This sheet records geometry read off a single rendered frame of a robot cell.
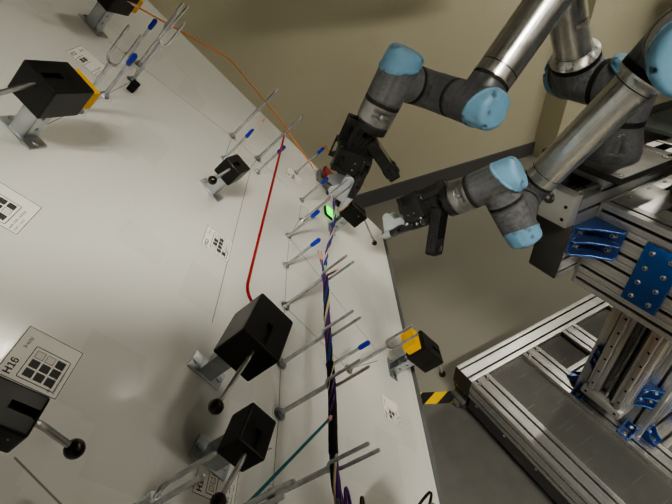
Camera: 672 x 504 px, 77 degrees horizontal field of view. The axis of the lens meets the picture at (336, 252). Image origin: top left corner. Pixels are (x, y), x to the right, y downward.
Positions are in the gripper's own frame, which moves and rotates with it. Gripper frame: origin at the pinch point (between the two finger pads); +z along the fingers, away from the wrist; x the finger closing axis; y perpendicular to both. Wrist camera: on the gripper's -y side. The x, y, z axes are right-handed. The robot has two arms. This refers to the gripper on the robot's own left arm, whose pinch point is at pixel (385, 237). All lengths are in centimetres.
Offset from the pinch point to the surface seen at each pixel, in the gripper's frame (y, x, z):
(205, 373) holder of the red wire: -11, 65, -12
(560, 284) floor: -52, -174, 7
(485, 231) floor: -9, -200, 45
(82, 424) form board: -10, 79, -14
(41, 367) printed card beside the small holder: -4, 80, -13
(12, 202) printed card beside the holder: 12, 77, -8
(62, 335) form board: -2, 78, -12
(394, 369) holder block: -26.4, 22.9, -5.3
